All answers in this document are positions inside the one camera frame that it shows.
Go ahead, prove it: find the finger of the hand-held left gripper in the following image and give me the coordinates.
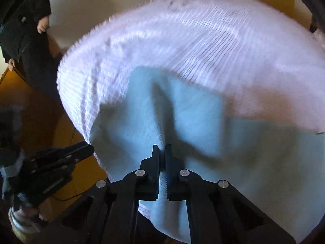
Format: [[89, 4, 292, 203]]
[[30, 144, 95, 180]]

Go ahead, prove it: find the black cable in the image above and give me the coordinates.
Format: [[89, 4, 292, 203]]
[[52, 126, 85, 201]]

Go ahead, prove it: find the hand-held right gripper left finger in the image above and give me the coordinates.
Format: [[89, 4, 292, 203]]
[[33, 144, 161, 244]]

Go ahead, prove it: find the pink striped blanket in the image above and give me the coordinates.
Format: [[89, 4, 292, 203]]
[[56, 0, 325, 143]]

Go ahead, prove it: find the person's left hand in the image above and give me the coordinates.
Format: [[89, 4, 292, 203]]
[[8, 197, 52, 237]]

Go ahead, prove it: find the light blue towel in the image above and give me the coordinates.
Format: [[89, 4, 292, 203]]
[[90, 66, 323, 244]]

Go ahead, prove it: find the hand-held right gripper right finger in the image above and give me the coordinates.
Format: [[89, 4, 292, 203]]
[[165, 144, 297, 244]]

